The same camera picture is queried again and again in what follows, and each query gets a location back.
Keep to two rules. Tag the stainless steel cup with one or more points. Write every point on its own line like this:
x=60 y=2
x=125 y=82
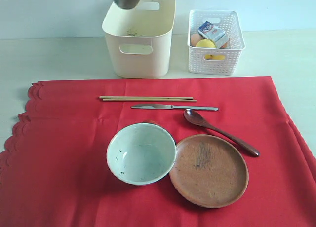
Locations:
x=126 y=4

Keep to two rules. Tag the brown egg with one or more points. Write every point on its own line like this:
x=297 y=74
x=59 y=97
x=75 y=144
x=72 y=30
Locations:
x=194 y=39

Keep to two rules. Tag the blue white milk carton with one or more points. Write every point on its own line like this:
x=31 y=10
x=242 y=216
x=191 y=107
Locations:
x=213 y=33

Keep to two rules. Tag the yellow lemon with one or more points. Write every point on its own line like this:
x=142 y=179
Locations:
x=205 y=43

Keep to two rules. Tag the yellow cheese wedge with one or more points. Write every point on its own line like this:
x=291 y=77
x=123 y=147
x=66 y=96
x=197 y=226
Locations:
x=215 y=57

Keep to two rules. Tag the white ceramic bowl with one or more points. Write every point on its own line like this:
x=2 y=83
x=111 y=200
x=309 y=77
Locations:
x=141 y=154

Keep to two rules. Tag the cream plastic bin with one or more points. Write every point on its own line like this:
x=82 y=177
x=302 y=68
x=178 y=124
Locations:
x=139 y=40

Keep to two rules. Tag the lower wooden chopstick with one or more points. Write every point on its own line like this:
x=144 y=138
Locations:
x=156 y=100

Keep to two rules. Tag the white perforated plastic basket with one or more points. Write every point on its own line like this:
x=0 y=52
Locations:
x=229 y=22

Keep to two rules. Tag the metal table knife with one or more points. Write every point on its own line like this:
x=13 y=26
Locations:
x=164 y=106

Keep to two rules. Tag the dark wooden spoon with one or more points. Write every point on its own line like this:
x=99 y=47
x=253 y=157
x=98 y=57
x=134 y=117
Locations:
x=195 y=118

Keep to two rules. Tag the red tablecloth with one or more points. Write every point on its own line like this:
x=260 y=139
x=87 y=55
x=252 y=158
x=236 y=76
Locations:
x=53 y=171

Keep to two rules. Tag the brown wooden plate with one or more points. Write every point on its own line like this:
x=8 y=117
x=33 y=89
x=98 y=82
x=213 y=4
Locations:
x=209 y=171

